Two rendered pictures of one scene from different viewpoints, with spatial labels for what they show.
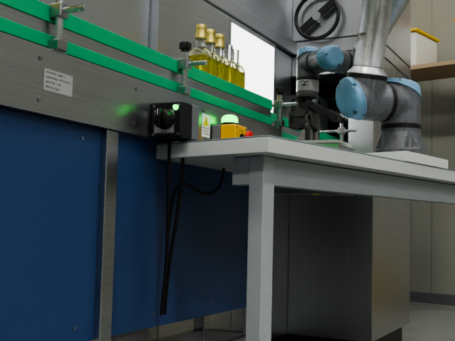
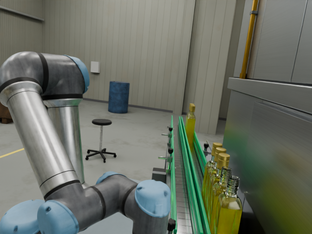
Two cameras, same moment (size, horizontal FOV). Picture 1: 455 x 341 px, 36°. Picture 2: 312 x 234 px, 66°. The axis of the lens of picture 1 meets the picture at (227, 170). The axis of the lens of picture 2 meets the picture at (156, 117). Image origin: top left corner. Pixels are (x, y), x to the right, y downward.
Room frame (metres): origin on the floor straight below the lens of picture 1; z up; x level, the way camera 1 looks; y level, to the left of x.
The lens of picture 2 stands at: (2.71, -0.46, 1.40)
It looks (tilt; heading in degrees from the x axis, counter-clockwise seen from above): 11 degrees down; 155
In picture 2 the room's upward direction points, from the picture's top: 6 degrees clockwise
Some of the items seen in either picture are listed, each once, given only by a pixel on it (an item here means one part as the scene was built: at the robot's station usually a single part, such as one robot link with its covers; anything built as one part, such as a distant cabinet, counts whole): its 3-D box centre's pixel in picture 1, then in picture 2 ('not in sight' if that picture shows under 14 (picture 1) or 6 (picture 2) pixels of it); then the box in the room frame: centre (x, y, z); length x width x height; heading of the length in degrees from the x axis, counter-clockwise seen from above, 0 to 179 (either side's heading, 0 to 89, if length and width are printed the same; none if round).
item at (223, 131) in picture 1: (229, 140); not in sight; (1.82, 0.00, 0.79); 0.07 x 0.07 x 0.07; 63
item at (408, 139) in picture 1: (400, 141); not in sight; (2.08, -0.51, 0.83); 0.15 x 0.15 x 0.10
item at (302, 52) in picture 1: (308, 64); (150, 209); (2.29, -0.26, 1.10); 0.09 x 0.08 x 0.11; 26
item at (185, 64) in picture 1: (193, 68); (165, 160); (1.68, 0.09, 0.94); 0.07 x 0.04 x 0.13; 63
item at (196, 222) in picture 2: not in sight; (183, 147); (1.46, 0.33, 0.92); 1.75 x 0.01 x 0.08; 153
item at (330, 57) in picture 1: (329, 59); (114, 194); (2.21, -0.32, 1.10); 0.11 x 0.11 x 0.08; 26
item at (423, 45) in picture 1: (398, 56); not in sight; (5.29, -1.29, 1.89); 0.49 x 0.41 x 0.28; 50
